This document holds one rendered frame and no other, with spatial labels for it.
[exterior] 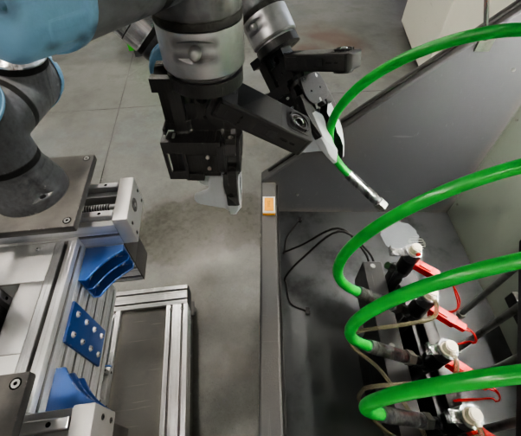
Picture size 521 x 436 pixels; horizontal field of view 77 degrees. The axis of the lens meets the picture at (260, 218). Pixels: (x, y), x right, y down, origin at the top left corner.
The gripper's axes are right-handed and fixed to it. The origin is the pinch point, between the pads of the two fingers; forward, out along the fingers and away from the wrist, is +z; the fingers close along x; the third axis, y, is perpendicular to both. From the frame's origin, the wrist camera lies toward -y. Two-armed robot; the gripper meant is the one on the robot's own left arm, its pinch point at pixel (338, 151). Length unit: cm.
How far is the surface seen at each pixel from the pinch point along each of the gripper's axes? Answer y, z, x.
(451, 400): -6.9, 39.6, 12.9
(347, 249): -6.3, 8.5, 18.9
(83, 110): 249, -97, -91
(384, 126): 1.1, 2.5, -24.1
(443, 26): 30, -17, -281
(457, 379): -17.6, 16.1, 29.1
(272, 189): 28.4, 4.5, -11.9
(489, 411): -6, 58, 0
